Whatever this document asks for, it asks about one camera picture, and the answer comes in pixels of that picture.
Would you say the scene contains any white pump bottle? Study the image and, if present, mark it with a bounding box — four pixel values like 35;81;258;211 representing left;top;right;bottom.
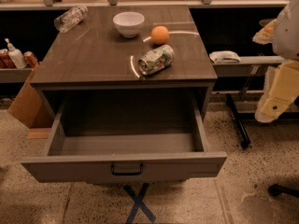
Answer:
5;38;27;69

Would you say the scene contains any brown cardboard box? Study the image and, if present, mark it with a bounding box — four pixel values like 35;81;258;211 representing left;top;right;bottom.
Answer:
7;67;53;139

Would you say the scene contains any open grey top drawer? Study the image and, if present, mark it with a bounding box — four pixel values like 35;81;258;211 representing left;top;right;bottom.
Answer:
21;91;227;184

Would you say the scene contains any grey drawer cabinet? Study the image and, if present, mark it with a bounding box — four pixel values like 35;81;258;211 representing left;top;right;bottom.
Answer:
32;7;217;120

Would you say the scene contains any black chair base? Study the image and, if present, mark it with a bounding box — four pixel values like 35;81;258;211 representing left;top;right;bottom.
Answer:
267;184;299;198

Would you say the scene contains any clear plastic water bottle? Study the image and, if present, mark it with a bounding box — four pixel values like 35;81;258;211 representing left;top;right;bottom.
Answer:
54;6;88;33

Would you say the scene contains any white ceramic bowl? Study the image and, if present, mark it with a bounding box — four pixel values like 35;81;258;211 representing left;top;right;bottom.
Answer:
113;11;145;38

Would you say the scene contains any black table leg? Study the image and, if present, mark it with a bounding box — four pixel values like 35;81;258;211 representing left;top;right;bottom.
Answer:
226;93;250;149

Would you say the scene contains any red soda can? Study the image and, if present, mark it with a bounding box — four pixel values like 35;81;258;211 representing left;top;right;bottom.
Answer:
23;51;39;67
0;49;15;68

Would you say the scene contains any red soda can left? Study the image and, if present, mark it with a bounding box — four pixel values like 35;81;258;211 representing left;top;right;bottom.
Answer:
0;49;15;68

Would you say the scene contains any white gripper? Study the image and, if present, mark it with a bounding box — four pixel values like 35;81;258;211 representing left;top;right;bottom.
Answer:
252;0;299;123

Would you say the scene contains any folded white cloth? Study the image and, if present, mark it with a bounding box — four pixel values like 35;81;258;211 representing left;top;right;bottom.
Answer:
209;50;241;63

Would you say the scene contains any orange fruit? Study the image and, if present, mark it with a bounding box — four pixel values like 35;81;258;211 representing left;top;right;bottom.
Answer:
150;26;169;45

